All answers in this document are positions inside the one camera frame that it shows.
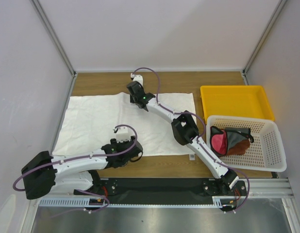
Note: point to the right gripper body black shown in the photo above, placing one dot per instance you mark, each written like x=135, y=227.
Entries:
x=134, y=88

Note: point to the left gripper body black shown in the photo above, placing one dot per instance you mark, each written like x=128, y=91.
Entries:
x=113, y=141

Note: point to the white towel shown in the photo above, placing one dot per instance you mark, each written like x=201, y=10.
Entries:
x=90, y=120

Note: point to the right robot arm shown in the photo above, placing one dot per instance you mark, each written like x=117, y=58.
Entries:
x=185, y=132

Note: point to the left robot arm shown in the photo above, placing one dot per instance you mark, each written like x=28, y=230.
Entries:
x=76, y=174

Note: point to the white towel label tag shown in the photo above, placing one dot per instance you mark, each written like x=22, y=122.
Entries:
x=191, y=157

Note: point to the pink cloth in basket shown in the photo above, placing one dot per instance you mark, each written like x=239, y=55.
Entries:
x=219, y=144

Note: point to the grey cloth in basket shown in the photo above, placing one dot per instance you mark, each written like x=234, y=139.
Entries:
x=234, y=135

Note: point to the brown cloth in basket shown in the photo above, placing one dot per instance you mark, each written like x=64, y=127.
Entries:
x=240, y=148

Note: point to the yellow plastic tray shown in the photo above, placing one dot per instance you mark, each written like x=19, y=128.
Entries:
x=236, y=100

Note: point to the white perforated plastic basket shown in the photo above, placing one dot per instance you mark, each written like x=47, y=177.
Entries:
x=266, y=153

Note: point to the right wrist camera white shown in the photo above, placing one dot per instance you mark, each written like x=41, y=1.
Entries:
x=136, y=77

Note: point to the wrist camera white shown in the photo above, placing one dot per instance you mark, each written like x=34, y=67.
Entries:
x=136, y=77
x=122, y=134

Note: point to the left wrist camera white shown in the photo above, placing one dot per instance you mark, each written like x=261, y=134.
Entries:
x=122, y=134

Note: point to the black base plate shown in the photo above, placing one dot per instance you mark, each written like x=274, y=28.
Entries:
x=164, y=191

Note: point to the aluminium frame post left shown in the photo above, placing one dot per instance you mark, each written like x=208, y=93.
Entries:
x=52, y=34

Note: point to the aluminium frame post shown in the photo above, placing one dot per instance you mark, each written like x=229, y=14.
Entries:
x=52, y=34
x=276, y=13

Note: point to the aluminium front rail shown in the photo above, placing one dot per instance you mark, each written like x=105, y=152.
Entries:
x=255, y=188

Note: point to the aluminium frame post right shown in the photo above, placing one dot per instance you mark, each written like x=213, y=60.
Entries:
x=276, y=13

